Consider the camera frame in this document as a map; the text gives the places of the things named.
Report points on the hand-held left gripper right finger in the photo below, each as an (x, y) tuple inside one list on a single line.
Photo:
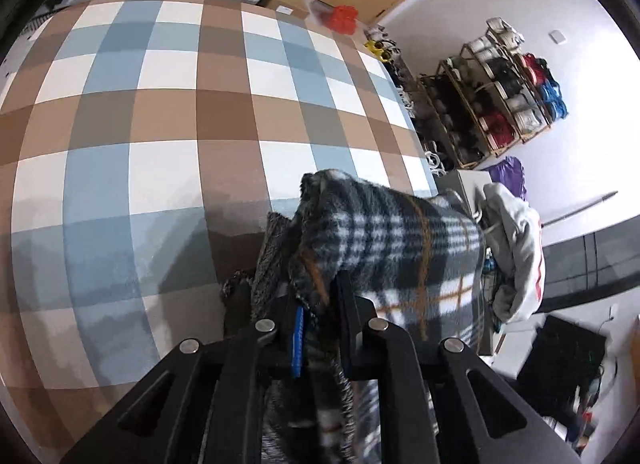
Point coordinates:
[(350, 324)]

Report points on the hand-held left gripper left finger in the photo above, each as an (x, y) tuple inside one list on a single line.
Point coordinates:
[(298, 344)]

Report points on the plaid fleece jacket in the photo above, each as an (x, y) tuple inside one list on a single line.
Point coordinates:
[(380, 234)]

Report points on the white storage box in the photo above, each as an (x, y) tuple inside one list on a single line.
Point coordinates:
[(462, 189)]

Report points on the grey hoodie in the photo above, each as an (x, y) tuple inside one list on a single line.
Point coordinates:
[(520, 234)]

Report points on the purple cloth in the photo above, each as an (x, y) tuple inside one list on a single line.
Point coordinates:
[(510, 176)]

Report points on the black rectangular panel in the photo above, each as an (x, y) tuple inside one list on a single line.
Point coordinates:
[(565, 364)]

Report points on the row of loose shoes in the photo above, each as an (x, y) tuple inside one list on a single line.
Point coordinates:
[(415, 109)]

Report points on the dark grey mat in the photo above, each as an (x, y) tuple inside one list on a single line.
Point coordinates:
[(590, 269)]

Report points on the metal pole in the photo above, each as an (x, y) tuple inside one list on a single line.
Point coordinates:
[(580, 209)]

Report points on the wooden shoe rack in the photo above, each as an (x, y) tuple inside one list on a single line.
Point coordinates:
[(492, 109)]

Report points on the checkered bed sheet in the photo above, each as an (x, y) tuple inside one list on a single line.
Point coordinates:
[(150, 119)]

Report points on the yellow shoes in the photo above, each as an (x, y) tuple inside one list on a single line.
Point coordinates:
[(377, 49)]

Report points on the collection of racked sneakers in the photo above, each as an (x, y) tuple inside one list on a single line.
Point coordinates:
[(505, 84)]

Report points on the red plastic bag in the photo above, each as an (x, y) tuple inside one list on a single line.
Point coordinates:
[(340, 19)]

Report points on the white light switch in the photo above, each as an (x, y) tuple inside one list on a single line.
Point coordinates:
[(557, 37)]

